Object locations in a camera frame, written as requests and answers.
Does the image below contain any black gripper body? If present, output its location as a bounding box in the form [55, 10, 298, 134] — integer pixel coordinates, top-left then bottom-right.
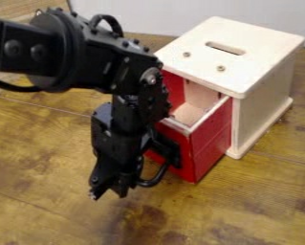
[87, 101, 159, 192]

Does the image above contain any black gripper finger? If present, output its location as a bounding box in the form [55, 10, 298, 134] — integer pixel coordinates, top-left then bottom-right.
[90, 179, 130, 201]
[125, 157, 143, 190]

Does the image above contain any black metal drawer handle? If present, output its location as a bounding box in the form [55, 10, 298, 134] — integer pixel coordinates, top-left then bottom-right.
[137, 133, 182, 188]

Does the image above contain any red drawer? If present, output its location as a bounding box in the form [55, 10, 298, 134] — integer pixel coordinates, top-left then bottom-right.
[157, 71, 233, 183]

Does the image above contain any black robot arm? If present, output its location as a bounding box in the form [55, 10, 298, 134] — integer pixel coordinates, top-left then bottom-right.
[0, 8, 174, 199]

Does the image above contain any white wooden box cabinet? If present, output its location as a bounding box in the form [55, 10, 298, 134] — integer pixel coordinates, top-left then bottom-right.
[157, 16, 305, 159]

